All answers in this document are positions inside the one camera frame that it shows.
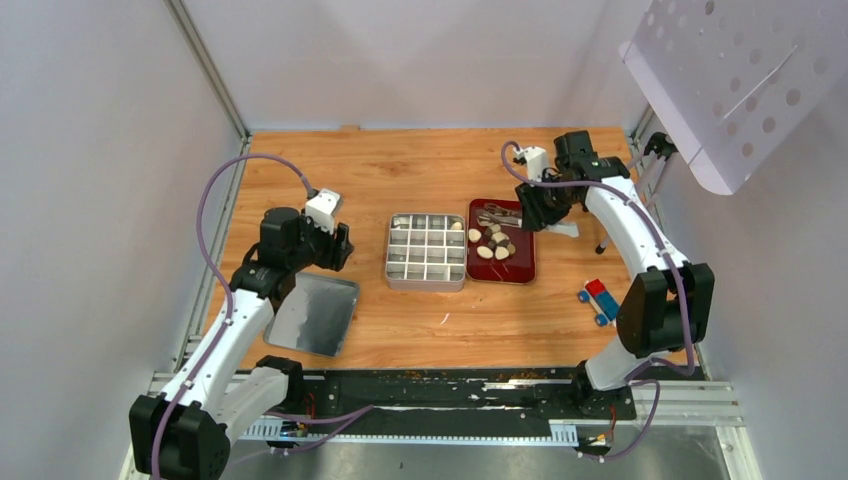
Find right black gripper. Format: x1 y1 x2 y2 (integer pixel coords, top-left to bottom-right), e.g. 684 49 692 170
515 171 578 232

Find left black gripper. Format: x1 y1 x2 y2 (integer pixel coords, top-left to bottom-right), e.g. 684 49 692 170
287 207 355 272

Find metal tongs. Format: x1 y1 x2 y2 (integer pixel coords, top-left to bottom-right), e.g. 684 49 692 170
476 203 580 240

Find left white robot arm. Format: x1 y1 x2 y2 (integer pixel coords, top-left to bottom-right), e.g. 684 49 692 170
129 207 354 479

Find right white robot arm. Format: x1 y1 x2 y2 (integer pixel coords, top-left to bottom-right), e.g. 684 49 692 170
500 130 715 418

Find red rectangular tray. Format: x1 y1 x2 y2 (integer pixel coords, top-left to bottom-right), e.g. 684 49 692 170
466 198 536 285

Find silver tin lid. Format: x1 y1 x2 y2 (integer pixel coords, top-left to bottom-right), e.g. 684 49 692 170
263 272 360 358

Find silver compartment tin box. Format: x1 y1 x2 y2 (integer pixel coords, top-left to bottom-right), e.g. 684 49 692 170
384 213 467 293

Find red blue toy car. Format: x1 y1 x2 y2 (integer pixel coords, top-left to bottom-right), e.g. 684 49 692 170
577 279 619 327

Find small tripod stand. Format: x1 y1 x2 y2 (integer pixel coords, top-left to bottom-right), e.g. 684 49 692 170
586 172 687 270

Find white perforated metal panel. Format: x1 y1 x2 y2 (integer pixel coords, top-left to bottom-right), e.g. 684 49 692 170
619 0 847 196

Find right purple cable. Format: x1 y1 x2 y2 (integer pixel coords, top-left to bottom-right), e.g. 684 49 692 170
500 140 697 463

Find purple cable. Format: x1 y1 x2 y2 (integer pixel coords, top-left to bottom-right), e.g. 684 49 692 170
500 140 697 463
148 153 319 480

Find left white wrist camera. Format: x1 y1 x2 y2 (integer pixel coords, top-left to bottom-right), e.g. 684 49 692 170
304 188 343 235

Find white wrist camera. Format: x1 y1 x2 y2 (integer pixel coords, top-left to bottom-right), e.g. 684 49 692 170
304 188 343 235
513 146 550 182

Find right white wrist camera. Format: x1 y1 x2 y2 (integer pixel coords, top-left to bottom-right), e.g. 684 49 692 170
513 146 550 182

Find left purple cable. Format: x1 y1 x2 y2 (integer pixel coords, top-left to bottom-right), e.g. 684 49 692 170
148 153 319 480

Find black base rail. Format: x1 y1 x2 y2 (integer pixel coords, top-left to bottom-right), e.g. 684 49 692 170
271 367 637 440

